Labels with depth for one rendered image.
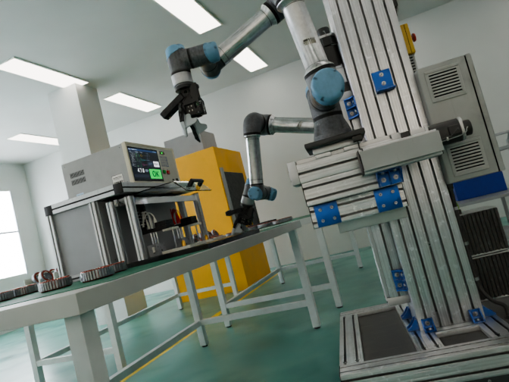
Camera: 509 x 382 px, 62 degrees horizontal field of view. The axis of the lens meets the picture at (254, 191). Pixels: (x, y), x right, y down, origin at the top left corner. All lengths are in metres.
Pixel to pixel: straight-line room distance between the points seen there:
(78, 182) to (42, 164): 7.93
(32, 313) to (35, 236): 9.06
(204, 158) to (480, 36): 4.46
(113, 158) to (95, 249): 0.43
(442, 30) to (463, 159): 5.73
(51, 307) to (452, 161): 1.45
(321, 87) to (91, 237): 1.19
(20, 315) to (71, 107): 5.44
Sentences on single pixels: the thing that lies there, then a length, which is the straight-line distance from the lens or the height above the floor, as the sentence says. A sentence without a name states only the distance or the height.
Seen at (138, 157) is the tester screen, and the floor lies 1.25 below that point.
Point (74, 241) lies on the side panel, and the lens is 2.10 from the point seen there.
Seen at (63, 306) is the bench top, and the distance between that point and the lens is 1.10.
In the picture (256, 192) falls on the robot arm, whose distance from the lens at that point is 2.27.
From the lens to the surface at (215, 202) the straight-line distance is 5.75.
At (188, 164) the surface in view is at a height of 1.82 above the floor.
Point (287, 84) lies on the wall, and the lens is 7.52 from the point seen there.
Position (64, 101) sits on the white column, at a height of 3.10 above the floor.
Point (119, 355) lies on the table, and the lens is 3.36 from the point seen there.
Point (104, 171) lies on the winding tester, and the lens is 2.14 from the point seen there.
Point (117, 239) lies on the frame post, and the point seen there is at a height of 0.88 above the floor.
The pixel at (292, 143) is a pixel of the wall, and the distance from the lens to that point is 7.33.
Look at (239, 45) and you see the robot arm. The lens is 1.77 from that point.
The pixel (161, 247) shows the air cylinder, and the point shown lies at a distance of 2.08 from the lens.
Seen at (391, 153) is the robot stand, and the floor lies 0.91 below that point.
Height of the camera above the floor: 0.80
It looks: 4 degrees up
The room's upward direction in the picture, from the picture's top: 14 degrees counter-clockwise
